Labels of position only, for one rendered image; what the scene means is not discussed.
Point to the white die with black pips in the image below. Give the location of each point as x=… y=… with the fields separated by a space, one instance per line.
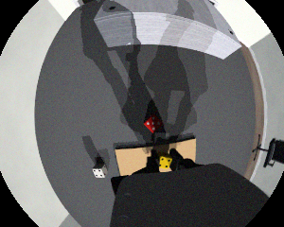
x=100 y=170

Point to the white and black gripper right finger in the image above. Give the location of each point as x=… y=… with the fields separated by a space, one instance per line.
x=178 y=163

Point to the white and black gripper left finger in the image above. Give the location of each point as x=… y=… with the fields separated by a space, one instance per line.
x=152 y=166

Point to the red die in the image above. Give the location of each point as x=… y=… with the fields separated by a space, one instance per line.
x=153 y=122

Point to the tan square mat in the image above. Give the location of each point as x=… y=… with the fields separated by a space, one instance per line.
x=132 y=159

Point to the yellow die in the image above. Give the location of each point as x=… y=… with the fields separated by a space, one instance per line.
x=165 y=159

